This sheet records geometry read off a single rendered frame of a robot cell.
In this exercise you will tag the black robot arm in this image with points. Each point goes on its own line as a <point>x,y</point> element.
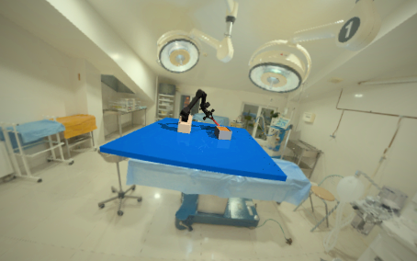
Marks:
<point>186,111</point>

